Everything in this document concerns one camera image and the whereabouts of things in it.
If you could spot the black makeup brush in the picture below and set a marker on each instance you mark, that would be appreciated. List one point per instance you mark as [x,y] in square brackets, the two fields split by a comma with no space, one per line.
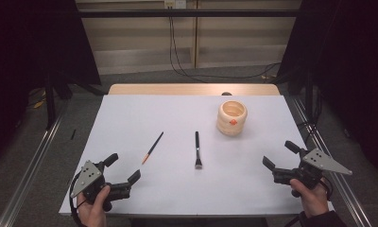
[197,148]

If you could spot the white table mat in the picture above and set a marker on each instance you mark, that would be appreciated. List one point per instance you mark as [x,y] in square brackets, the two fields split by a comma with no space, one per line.
[177,195]

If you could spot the wooden wall post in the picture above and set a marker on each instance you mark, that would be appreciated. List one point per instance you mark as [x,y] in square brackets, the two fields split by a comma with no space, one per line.
[195,38]

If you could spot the person's left hand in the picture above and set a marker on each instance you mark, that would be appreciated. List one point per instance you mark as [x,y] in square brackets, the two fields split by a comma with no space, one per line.
[94,213]

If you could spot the white wall socket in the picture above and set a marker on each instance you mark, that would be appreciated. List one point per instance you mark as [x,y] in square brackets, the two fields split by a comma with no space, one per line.
[175,3]

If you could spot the black curtain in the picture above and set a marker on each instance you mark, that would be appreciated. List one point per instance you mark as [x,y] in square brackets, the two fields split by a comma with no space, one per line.
[360,63]
[26,47]

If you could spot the black stand leg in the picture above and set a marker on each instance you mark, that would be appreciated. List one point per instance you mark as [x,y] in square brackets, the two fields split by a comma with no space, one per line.
[50,107]
[309,94]

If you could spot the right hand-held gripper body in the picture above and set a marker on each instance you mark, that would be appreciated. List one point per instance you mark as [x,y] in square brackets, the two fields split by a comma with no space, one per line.
[313,164]

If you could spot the cream ringed brush holder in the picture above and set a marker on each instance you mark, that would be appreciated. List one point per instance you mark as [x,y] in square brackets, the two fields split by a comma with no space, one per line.
[225,126]

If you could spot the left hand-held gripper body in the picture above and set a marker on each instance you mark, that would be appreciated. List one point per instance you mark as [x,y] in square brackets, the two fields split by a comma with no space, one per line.
[94,181]

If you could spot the small black floor item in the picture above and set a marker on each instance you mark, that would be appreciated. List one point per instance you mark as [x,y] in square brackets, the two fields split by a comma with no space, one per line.
[73,134]

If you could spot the metal floor rail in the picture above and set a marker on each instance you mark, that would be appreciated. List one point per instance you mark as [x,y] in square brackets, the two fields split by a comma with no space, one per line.
[354,208]
[25,176]

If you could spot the black horizontal crossbar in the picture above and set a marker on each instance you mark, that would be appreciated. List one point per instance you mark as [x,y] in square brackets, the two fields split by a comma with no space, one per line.
[209,13]

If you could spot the thin black orange brush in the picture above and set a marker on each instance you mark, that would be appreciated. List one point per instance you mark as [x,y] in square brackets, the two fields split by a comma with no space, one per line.
[153,147]

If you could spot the person's right hand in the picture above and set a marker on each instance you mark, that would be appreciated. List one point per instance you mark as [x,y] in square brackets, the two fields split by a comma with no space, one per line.
[313,200]

